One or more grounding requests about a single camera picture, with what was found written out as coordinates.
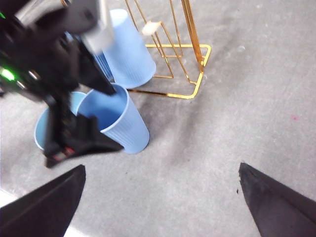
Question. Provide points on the blue ceramic bowl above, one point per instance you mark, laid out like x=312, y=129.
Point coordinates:
x=40, y=133

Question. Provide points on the white rack prong cap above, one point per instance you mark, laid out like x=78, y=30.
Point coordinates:
x=150, y=27

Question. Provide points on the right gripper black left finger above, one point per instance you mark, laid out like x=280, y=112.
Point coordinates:
x=42, y=212

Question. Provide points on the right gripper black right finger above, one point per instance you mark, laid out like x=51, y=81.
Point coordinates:
x=279, y=209

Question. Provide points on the blue ribbed cup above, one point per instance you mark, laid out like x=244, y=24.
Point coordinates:
x=130, y=56
x=133, y=128
x=102, y=64

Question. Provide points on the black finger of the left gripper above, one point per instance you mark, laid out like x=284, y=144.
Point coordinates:
x=79, y=140
x=95, y=74

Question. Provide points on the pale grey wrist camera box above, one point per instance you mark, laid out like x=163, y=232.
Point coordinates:
x=101, y=34

